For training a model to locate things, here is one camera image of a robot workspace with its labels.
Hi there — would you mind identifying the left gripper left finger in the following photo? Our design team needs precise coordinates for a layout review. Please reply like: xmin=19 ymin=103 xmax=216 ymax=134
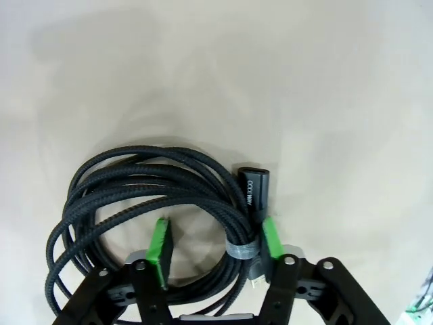
xmin=53 ymin=216 xmax=177 ymax=325

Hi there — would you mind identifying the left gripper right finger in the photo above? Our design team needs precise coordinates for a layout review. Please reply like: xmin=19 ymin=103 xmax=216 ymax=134
xmin=250 ymin=216 xmax=396 ymax=325

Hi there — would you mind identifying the black braided USB cable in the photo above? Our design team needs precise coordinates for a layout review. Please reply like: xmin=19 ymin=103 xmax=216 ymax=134
xmin=45 ymin=145 xmax=273 ymax=325

